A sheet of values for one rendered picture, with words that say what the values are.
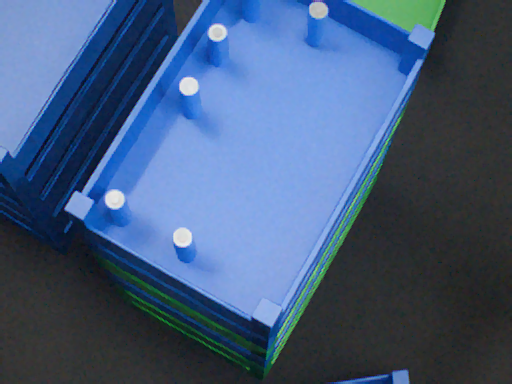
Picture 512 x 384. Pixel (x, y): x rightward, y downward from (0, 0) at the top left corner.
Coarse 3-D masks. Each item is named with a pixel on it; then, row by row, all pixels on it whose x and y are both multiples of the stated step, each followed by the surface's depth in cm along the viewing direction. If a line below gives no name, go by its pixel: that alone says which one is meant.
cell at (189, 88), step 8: (184, 80) 96; (192, 80) 96; (184, 88) 96; (192, 88) 96; (184, 96) 96; (192, 96) 96; (200, 96) 98; (184, 104) 99; (192, 104) 98; (200, 104) 100; (184, 112) 101; (192, 112) 100; (200, 112) 102
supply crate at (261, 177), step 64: (320, 0) 103; (192, 64) 104; (256, 64) 104; (320, 64) 104; (384, 64) 104; (128, 128) 97; (192, 128) 102; (256, 128) 102; (320, 128) 102; (384, 128) 97; (128, 192) 100; (192, 192) 100; (256, 192) 101; (320, 192) 101; (128, 256) 96; (256, 256) 99; (256, 320) 90
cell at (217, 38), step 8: (216, 24) 98; (208, 32) 98; (216, 32) 98; (224, 32) 98; (208, 40) 98; (216, 40) 98; (224, 40) 98; (208, 48) 100; (216, 48) 99; (224, 48) 100; (216, 56) 101; (224, 56) 101; (216, 64) 103; (224, 64) 103
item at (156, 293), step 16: (384, 144) 113; (368, 176) 112; (352, 208) 116; (96, 256) 109; (112, 272) 115; (128, 272) 110; (144, 288) 112; (304, 288) 109; (176, 304) 110; (208, 320) 108; (288, 320) 109; (224, 336) 113; (240, 336) 108; (256, 352) 111
